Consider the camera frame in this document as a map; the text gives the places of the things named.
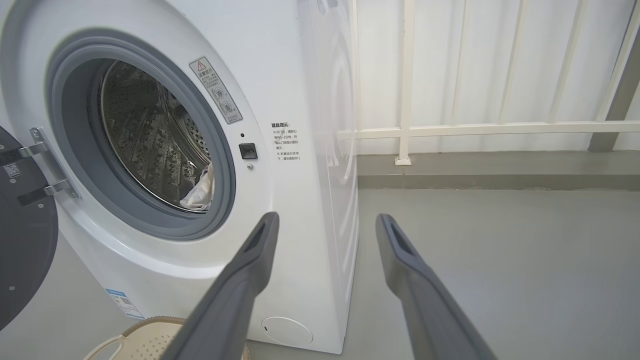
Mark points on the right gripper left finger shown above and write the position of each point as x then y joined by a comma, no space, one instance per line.
230,310

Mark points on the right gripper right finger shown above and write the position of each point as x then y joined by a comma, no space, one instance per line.
430,315

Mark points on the cream beige garment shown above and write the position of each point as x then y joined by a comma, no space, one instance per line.
200,192

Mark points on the dark round washer door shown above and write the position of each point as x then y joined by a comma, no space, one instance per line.
25,250

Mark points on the black door latch socket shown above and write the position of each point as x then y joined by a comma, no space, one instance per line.
248,151

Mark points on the stainless steel washing machine drum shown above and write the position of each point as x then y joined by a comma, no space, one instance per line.
145,135

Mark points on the grey rubber door gasket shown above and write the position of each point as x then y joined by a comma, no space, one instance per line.
75,150

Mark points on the metal door hinge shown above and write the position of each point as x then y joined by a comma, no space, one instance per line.
55,165

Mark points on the white front-load washing machine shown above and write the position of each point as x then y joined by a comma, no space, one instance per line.
280,75

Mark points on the QR code sticker label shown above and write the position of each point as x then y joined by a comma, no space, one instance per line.
13,170

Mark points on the round white filter cover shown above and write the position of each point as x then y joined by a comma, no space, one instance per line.
287,331

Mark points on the cream perforated laundry basket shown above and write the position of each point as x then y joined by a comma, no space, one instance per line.
145,340

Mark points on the blue energy label sticker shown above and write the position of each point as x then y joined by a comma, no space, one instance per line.
124,302

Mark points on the white metal railing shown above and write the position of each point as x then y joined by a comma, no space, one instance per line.
406,100

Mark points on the grey warning sticker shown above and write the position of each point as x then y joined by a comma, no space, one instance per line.
216,90

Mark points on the grey metal post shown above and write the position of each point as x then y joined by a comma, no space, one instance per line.
617,100

